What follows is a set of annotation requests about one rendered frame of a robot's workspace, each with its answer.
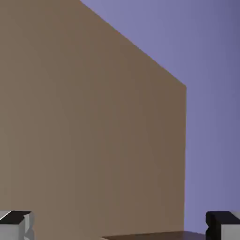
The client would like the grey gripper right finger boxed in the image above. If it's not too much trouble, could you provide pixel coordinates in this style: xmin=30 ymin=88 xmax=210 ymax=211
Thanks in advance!
xmin=205 ymin=210 xmax=240 ymax=240

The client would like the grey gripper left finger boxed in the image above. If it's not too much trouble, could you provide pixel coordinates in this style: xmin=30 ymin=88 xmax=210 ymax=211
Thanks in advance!
xmin=0 ymin=210 xmax=36 ymax=240

